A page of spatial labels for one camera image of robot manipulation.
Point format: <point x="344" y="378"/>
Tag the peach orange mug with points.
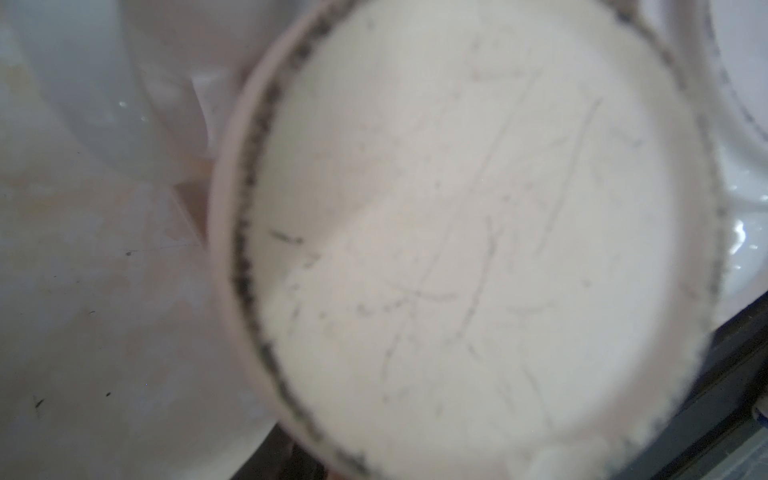
<point x="469" y="239"/>

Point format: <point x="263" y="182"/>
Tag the translucent plastic tray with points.
<point x="113" y="362"/>

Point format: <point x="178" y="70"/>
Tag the white ribbed-bottom mug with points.
<point x="148" y="87"/>

